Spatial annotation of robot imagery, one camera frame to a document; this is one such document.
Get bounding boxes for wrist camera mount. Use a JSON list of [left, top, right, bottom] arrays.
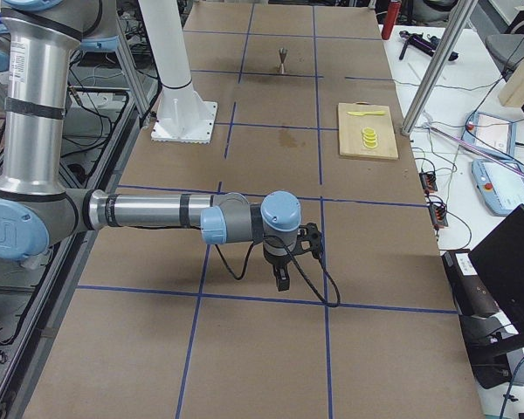
[[295, 223, 322, 259]]

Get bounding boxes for red cylinder bottle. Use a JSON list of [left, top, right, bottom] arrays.
[[381, 0, 402, 40]]

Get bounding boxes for white pedestal column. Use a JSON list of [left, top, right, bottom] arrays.
[[139, 0, 217, 144]]

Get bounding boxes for yellow plastic knife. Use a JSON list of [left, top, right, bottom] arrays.
[[346, 110, 386, 117]]

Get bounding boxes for black hand tool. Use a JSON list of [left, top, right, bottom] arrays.
[[398, 31, 441, 60]]

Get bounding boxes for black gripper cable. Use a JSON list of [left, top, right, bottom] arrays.
[[210, 235, 342, 309]]

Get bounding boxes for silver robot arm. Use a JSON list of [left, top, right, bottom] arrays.
[[0, 1, 301, 291]]

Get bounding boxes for far blue teach pendant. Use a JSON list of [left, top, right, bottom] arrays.
[[462, 111, 516, 158]]

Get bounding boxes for black monitor with stand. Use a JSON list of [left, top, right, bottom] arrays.
[[459, 204, 524, 388]]

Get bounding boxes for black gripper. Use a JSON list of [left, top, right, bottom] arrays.
[[263, 244, 292, 292]]

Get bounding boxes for steel jigger measuring cup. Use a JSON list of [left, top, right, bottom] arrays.
[[278, 47, 288, 75]]

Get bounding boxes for near blue teach pendant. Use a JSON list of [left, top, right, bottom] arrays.
[[472, 159, 524, 216]]

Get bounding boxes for wooden cutting board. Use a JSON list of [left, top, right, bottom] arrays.
[[337, 103, 398, 161]]

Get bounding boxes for aluminium frame post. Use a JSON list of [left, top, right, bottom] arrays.
[[401, 0, 479, 136]]

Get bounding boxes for blue teach pendant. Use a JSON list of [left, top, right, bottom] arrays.
[[472, 159, 524, 216], [462, 111, 516, 158]]

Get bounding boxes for black power box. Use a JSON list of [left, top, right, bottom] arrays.
[[442, 249, 500, 319]]

